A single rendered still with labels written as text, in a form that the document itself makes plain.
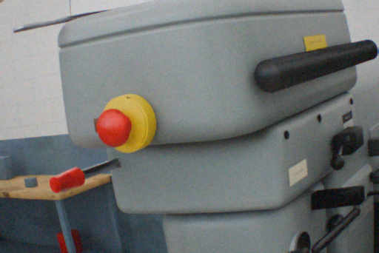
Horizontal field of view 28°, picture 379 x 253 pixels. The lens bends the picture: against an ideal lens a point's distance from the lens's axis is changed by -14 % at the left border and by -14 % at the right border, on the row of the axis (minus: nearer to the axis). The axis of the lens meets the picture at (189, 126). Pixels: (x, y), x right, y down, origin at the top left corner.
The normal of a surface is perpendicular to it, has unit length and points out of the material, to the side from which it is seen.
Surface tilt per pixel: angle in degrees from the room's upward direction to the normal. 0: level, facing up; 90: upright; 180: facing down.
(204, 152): 90
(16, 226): 90
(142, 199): 90
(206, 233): 90
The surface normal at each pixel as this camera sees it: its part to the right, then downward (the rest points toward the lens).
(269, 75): -0.49, 0.17
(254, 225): -0.24, 0.01
